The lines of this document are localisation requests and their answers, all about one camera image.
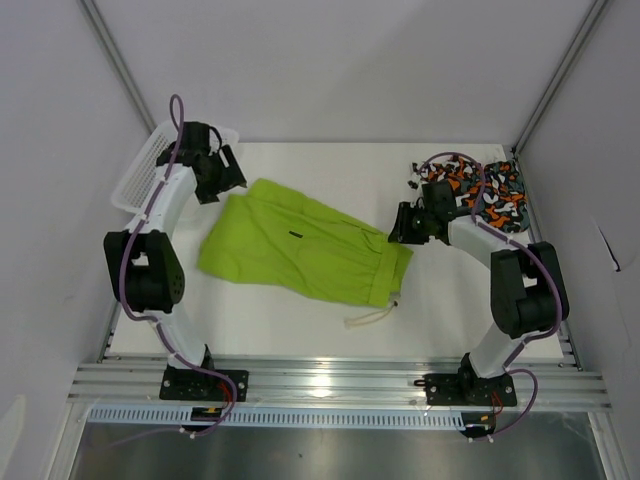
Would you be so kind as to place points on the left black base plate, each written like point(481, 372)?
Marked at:
point(190, 385)

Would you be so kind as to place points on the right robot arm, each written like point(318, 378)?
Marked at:
point(528, 299)

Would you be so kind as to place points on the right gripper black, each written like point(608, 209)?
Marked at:
point(401, 232)

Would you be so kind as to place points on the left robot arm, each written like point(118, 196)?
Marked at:
point(146, 275)

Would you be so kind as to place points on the white plastic basket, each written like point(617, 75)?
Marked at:
point(149, 165)

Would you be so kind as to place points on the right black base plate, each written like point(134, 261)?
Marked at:
point(442, 389)

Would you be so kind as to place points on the right aluminium corner post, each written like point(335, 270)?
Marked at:
point(586, 29)

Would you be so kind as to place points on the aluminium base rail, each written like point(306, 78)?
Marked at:
point(325, 382)

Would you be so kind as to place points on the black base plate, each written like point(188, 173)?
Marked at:
point(442, 389)
point(190, 385)

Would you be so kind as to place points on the lime green shorts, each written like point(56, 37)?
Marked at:
point(277, 236)

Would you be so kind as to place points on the white slotted cable duct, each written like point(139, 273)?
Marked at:
point(415, 419)

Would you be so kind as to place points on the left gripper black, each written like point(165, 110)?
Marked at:
point(231, 176)

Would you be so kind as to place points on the aluminium corner post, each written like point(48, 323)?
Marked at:
point(107, 44)
point(586, 29)

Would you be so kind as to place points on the right aluminium side rail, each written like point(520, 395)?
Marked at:
point(548, 293)

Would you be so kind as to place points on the orange camouflage shorts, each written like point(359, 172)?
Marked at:
point(497, 188)

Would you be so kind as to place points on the left aluminium corner post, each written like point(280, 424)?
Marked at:
point(107, 44)

